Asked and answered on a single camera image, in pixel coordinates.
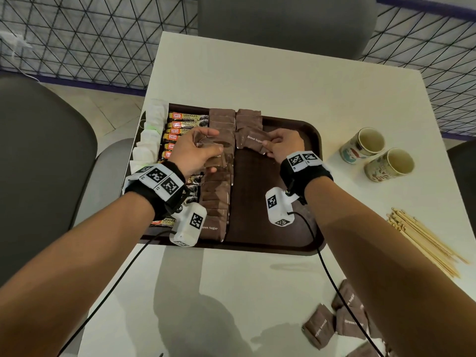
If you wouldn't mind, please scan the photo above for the person's left hand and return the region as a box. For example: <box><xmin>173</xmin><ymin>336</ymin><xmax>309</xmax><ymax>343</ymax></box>
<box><xmin>168</xmin><ymin>126</ymin><xmax>224</xmax><ymax>179</ymax></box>

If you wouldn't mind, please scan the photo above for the person's right hand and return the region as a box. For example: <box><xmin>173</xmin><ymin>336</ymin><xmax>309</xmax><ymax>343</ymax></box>
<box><xmin>261</xmin><ymin>129</ymin><xmax>306</xmax><ymax>165</ymax></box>

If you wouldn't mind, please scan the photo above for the person's left forearm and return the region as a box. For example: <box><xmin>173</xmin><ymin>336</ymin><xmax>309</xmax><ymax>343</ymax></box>
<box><xmin>0</xmin><ymin>191</ymin><xmax>156</xmax><ymax>357</ymax></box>

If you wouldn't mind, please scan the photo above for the person's right forearm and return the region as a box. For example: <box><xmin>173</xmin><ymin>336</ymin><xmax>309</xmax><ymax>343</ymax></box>
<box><xmin>304</xmin><ymin>176</ymin><xmax>476</xmax><ymax>357</ymax></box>

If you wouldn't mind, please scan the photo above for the row of coffee sticks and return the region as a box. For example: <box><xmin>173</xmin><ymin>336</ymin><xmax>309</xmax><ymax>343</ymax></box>
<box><xmin>149</xmin><ymin>111</ymin><xmax>209</xmax><ymax>229</ymax></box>

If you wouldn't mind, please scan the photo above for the dark brown serving tray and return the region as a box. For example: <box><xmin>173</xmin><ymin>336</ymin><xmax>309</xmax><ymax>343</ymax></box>
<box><xmin>128</xmin><ymin>103</ymin><xmax>326</xmax><ymax>256</ymax></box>

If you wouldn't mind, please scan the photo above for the pile of white sachets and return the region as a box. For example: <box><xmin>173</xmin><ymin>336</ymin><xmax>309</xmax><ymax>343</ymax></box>
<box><xmin>129</xmin><ymin>99</ymin><xmax>170</xmax><ymax>174</ymax></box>

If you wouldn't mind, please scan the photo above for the row of brown packets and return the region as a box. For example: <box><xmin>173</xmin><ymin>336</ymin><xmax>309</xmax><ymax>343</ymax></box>
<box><xmin>198</xmin><ymin>107</ymin><xmax>237</xmax><ymax>243</ymax></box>

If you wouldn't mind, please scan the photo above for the printed paper cup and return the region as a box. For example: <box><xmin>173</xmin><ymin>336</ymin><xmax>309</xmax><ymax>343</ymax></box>
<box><xmin>339</xmin><ymin>126</ymin><xmax>387</xmax><ymax>165</ymax></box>
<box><xmin>363</xmin><ymin>147</ymin><xmax>416</xmax><ymax>183</ymax></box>

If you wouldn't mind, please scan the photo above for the grey chair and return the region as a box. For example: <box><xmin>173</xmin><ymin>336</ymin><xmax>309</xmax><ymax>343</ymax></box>
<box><xmin>0</xmin><ymin>73</ymin><xmax>135</xmax><ymax>357</ymax></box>
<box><xmin>197</xmin><ymin>0</ymin><xmax>378</xmax><ymax>61</ymax></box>
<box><xmin>446</xmin><ymin>139</ymin><xmax>476</xmax><ymax>238</ymax></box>

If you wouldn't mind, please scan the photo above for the bundle of wooden stirrers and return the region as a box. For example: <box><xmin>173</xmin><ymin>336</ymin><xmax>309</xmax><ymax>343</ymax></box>
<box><xmin>386</xmin><ymin>207</ymin><xmax>470</xmax><ymax>279</ymax></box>

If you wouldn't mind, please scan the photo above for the black marker wrist strap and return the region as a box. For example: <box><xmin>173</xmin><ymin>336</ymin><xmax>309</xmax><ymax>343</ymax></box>
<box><xmin>122</xmin><ymin>160</ymin><xmax>189</xmax><ymax>222</ymax></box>
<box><xmin>279</xmin><ymin>150</ymin><xmax>334</xmax><ymax>205</ymax></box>

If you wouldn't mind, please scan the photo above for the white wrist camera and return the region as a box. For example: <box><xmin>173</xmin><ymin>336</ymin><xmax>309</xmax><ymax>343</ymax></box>
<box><xmin>169</xmin><ymin>202</ymin><xmax>208</xmax><ymax>248</ymax></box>
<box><xmin>265</xmin><ymin>186</ymin><xmax>300</xmax><ymax>227</ymax></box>

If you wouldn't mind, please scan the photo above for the black camera cable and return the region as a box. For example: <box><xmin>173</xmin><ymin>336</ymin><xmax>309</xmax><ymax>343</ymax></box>
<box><xmin>56</xmin><ymin>229</ymin><xmax>176</xmax><ymax>357</ymax></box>
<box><xmin>287</xmin><ymin>211</ymin><xmax>384</xmax><ymax>357</ymax></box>

